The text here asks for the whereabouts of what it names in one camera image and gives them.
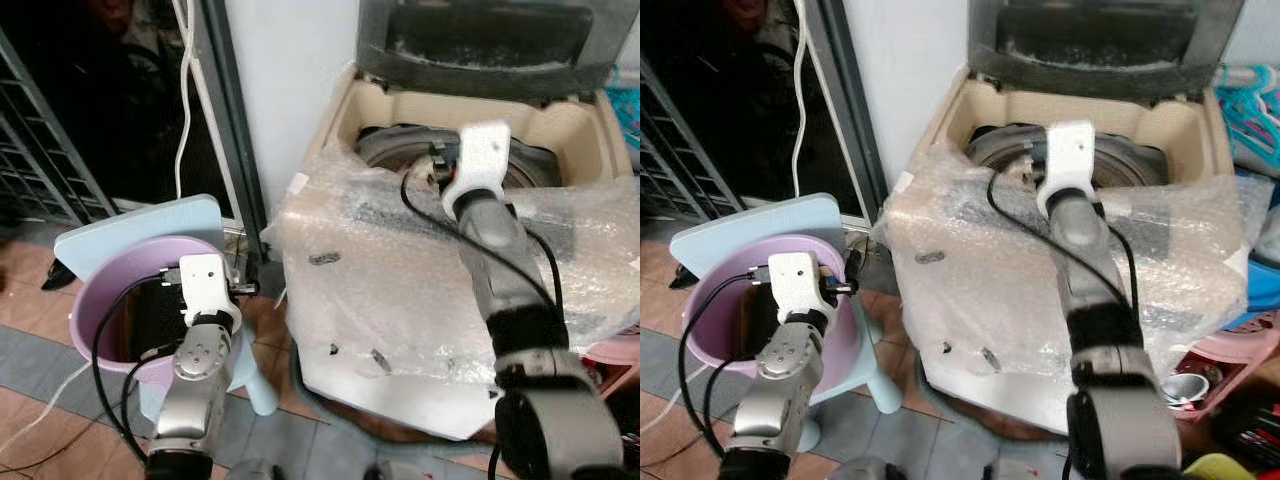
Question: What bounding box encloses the beige top-load washing machine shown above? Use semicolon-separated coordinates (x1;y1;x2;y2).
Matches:
893;0;1256;438
282;0;641;443

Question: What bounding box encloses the dark grey washer drum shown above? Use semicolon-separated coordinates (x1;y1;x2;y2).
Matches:
354;124;563;193
966;124;1171;191

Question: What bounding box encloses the purple plastic bucket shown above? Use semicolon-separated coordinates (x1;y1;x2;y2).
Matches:
680;233;863;389
67;235;253;389

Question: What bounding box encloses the light blue plastic stool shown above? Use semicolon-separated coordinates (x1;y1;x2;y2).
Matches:
668;192;903;453
54;194;281;425

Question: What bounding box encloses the dark grey washer lid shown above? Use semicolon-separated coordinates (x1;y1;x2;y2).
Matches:
964;0;1247;103
354;0;641;105

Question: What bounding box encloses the clear bubble wrap sheet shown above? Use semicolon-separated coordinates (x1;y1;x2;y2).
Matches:
868;138;1279;383
268;142;641;383

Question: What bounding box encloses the dark metal grille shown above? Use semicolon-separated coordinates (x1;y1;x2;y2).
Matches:
640;58;733;223
0;28;113;227

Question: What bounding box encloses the teal patterned cloth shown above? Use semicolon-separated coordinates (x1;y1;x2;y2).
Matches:
1213;64;1280;183
604;84;641;151

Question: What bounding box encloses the blue plastic basket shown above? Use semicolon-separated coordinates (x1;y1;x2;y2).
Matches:
1240;168;1280;333

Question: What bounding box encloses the shiny metal cup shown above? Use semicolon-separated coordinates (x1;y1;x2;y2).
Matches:
1164;364;1223;409

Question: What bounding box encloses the yellow-green object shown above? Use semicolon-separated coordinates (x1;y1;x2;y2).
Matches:
1184;452;1263;480

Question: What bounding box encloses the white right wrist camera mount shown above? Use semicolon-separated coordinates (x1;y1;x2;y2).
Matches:
1035;119;1097;217
440;121;514;219

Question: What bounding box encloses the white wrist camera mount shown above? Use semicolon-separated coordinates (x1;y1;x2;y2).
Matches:
765;251;837;327
440;121;514;219
179;253;243;333
1035;119;1097;217

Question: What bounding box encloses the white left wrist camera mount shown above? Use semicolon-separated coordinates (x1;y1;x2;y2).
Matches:
765;251;837;327
179;253;243;333

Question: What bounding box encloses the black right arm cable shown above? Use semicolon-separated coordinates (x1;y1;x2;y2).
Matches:
399;158;565;313
986;158;1143;313

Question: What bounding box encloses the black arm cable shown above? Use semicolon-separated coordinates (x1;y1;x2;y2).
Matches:
678;268;769;461
986;158;1143;313
399;158;565;313
90;268;185;466

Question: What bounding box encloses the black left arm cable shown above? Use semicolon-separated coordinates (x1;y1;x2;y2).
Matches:
678;268;769;461
90;268;185;466

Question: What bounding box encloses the white floor cable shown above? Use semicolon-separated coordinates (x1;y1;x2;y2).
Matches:
0;358;93;453
640;385;701;453

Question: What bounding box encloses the grey door frame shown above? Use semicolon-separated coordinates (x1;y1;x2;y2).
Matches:
192;0;269;263
812;0;889;231

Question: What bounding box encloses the white hanging cable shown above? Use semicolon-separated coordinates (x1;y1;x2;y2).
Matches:
172;0;203;201
788;0;819;198

